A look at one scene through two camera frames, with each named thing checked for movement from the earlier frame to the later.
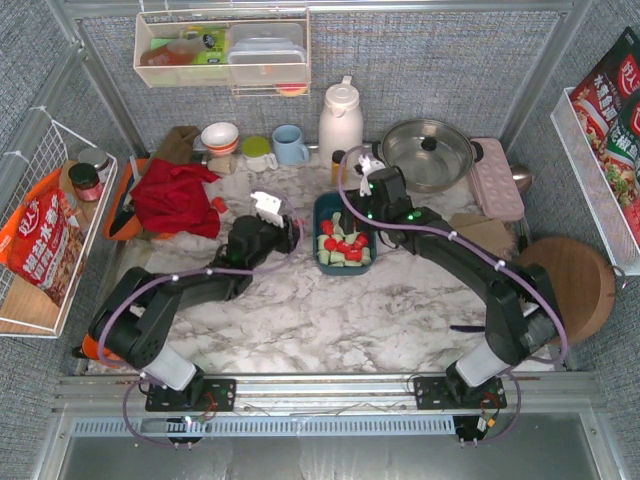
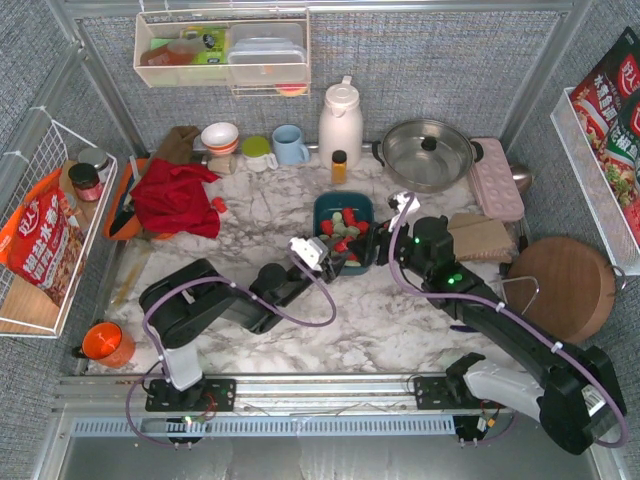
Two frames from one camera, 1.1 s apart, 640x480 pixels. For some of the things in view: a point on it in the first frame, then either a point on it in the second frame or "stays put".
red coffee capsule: (327, 227) stays put
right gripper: (353, 205) to (379, 240)
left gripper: (289, 226) to (333, 263)
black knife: (119, 218) stays put
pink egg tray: (497, 182) stays put
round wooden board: (581, 279) stays put
